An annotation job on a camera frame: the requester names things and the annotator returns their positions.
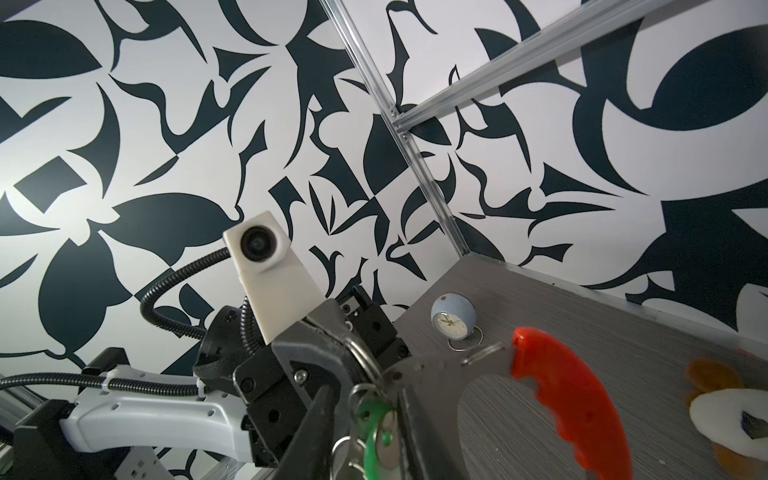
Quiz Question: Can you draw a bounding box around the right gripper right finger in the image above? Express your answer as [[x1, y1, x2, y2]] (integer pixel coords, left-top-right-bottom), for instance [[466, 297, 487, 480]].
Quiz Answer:
[[397, 386, 465, 479]]

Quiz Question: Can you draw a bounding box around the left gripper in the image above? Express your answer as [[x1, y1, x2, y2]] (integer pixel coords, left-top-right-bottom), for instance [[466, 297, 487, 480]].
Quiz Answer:
[[194, 286, 410, 468]]

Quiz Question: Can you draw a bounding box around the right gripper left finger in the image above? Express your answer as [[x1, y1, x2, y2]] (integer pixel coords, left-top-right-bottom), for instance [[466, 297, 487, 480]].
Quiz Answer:
[[272, 385, 337, 480]]

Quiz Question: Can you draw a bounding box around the small green key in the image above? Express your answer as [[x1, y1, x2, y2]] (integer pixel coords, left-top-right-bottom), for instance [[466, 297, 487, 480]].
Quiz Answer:
[[355, 395, 401, 479]]

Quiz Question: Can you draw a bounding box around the red handled metal key ring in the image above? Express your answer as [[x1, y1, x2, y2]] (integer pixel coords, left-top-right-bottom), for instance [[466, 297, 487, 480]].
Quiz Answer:
[[344, 326, 634, 480]]

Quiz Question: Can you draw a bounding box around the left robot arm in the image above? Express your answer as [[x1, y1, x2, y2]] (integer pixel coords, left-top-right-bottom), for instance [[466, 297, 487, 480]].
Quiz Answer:
[[1, 287, 411, 479]]

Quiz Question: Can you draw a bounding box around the blue round alarm clock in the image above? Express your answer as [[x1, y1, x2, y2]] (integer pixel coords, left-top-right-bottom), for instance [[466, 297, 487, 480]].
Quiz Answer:
[[430, 292, 484, 352]]

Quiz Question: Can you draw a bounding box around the brown white plush toy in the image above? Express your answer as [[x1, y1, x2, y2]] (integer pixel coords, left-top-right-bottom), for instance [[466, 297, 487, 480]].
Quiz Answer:
[[685, 358, 767, 479]]

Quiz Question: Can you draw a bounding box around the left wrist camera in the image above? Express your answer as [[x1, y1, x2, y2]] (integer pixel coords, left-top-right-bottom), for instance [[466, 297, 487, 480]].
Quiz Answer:
[[223, 211, 325, 344]]

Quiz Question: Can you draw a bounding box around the black corrugated cable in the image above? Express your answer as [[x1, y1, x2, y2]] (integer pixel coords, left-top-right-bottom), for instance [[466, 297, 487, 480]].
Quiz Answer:
[[0, 247, 265, 398]]

